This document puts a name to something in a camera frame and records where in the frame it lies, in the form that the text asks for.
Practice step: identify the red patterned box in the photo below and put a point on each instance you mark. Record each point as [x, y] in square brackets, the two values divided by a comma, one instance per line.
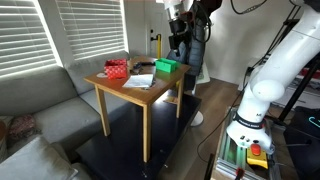
[116, 68]

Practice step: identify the dark hanging jacket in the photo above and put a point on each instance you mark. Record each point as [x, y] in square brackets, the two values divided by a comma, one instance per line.
[197, 18]

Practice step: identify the green plastic container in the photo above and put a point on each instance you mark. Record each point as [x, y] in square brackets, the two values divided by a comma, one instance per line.
[167, 65]

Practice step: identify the yellow emergency stop box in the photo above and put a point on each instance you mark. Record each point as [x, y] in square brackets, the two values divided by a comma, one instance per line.
[256, 156]

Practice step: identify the small wooden table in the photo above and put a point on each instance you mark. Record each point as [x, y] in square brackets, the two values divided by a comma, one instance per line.
[162, 82]

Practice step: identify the white paper sheets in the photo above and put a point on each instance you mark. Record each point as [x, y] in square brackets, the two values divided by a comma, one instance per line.
[139, 81]

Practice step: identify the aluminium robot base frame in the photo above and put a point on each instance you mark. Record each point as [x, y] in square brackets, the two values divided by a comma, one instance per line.
[230, 160]

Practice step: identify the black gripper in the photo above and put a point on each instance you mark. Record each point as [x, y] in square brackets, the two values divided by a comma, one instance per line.
[179, 35]

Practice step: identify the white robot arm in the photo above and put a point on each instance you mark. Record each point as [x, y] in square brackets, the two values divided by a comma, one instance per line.
[268, 82]

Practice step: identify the dark low platform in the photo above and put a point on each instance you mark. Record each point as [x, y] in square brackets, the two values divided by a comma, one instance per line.
[119, 156]

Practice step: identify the grey sofa cushion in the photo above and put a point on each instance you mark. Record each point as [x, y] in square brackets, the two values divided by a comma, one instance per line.
[37, 160]

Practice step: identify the grey sofa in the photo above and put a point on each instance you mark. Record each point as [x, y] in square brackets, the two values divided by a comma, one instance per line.
[62, 104]

